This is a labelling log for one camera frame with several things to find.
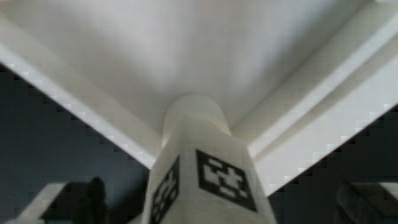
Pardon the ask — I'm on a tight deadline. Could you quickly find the white table leg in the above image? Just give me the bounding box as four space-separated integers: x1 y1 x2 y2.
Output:
142 95 277 224

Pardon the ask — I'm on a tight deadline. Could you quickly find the white L-shaped obstacle wall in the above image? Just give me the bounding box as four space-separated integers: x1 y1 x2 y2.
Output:
256 40 398 194

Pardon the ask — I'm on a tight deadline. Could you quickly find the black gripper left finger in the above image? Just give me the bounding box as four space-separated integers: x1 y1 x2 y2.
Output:
14 176 112 224

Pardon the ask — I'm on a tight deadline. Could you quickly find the white square tabletop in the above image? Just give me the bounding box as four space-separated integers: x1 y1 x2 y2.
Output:
0 0 393 169

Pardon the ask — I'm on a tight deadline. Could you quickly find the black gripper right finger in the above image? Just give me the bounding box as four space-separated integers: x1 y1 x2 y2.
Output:
334 182 398 224

